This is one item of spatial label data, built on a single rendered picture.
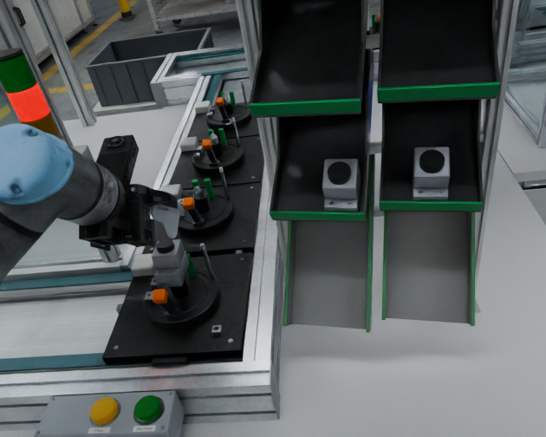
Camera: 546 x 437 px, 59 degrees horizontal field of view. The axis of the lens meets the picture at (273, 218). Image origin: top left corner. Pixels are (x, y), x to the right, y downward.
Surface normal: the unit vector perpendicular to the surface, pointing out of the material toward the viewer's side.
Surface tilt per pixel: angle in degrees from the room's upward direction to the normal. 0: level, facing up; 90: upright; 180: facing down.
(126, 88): 90
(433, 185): 115
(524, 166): 0
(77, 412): 0
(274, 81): 25
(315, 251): 45
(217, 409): 90
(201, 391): 90
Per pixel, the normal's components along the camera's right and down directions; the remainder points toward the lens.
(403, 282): -0.25, -0.12
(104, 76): -0.04, 0.61
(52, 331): -0.14, -0.79
